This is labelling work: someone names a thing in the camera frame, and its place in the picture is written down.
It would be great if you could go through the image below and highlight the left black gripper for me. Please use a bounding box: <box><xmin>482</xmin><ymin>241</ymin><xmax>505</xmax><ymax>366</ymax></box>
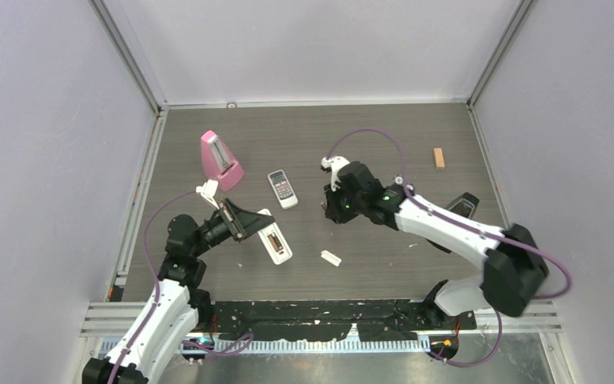
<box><xmin>191</xmin><ymin>198</ymin><xmax>273</xmax><ymax>257</ymax></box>

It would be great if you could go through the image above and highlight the large white remote control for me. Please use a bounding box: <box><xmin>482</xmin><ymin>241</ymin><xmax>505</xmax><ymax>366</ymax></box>
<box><xmin>257</xmin><ymin>222</ymin><xmax>293</xmax><ymax>266</ymax></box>

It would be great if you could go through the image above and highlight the small white remote control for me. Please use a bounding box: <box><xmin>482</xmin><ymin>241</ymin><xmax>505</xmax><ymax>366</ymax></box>
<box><xmin>267</xmin><ymin>170</ymin><xmax>298</xmax><ymax>210</ymax></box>

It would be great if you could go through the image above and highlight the white battery cover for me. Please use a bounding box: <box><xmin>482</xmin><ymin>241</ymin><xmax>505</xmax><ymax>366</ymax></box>
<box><xmin>321</xmin><ymin>250</ymin><xmax>342</xmax><ymax>266</ymax></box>

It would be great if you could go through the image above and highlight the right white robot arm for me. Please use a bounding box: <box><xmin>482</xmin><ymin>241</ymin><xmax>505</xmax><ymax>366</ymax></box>
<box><xmin>321</xmin><ymin>156</ymin><xmax>549</xmax><ymax>329</ymax></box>

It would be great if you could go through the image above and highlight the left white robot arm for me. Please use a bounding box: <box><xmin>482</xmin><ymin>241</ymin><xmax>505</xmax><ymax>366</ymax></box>
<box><xmin>81</xmin><ymin>198</ymin><xmax>276</xmax><ymax>383</ymax></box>

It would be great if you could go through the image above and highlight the pink metronome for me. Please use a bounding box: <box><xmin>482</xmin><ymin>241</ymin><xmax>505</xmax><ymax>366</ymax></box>
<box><xmin>200</xmin><ymin>130</ymin><xmax>245</xmax><ymax>192</ymax></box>

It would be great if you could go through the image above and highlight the small wooden block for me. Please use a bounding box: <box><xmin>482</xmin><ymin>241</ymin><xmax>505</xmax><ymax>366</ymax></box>
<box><xmin>433</xmin><ymin>147</ymin><xmax>445</xmax><ymax>170</ymax></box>

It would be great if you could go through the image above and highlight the black metronome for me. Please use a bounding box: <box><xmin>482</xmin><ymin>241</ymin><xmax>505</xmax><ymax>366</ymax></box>
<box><xmin>446</xmin><ymin>192</ymin><xmax>480</xmax><ymax>219</ymax></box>

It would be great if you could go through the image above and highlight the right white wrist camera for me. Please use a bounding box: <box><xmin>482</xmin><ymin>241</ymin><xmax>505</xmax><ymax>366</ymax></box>
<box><xmin>321</xmin><ymin>156</ymin><xmax>350</xmax><ymax>192</ymax></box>

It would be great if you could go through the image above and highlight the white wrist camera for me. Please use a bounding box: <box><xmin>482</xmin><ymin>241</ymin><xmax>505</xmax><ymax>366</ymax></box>
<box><xmin>195</xmin><ymin>179</ymin><xmax>220</xmax><ymax>210</ymax></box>
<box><xmin>321</xmin><ymin>156</ymin><xmax>350</xmax><ymax>192</ymax></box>

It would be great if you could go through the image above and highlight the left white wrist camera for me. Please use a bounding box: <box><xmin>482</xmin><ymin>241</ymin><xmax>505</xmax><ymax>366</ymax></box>
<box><xmin>195</xmin><ymin>179</ymin><xmax>220</xmax><ymax>210</ymax></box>

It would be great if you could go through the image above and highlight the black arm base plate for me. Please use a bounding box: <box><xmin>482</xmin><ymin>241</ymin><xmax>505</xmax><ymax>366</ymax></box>
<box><xmin>194</xmin><ymin>298</ymin><xmax>476</xmax><ymax>342</ymax></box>

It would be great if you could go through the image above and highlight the white slotted cable duct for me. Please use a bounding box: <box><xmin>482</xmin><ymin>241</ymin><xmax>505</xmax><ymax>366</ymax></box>
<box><xmin>99</xmin><ymin>338</ymin><xmax>433</xmax><ymax>355</ymax></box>

